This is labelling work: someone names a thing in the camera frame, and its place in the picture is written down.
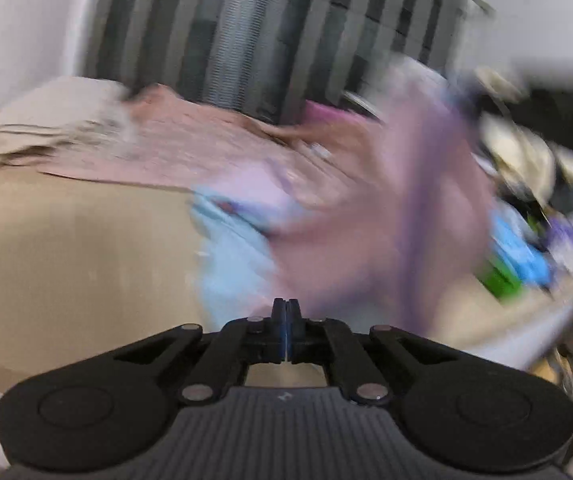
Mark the pink quilted jacket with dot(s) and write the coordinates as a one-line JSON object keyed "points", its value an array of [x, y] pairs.
{"points": [[191, 145]]}

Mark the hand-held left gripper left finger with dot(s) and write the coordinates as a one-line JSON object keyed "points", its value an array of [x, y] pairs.
{"points": [[278, 332]]}

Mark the metal window railing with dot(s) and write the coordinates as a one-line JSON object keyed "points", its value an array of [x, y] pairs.
{"points": [[194, 30]]}

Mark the beige knitted sweater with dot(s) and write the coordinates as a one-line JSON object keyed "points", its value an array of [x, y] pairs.
{"points": [[41, 120]]}

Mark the pink box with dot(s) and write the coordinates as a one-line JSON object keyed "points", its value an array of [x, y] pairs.
{"points": [[326, 110]]}

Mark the light blue object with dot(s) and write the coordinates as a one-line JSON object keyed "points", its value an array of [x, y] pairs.
{"points": [[519, 250]]}

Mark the cream round object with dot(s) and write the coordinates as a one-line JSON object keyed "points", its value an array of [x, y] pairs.
{"points": [[521, 155]]}

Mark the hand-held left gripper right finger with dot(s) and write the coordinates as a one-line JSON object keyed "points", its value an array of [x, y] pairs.
{"points": [[292, 332]]}

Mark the pink garment with purple trim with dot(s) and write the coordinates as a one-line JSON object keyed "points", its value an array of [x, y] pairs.
{"points": [[356, 240]]}

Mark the green object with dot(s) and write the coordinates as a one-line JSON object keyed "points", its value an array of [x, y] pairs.
{"points": [[501, 280]]}

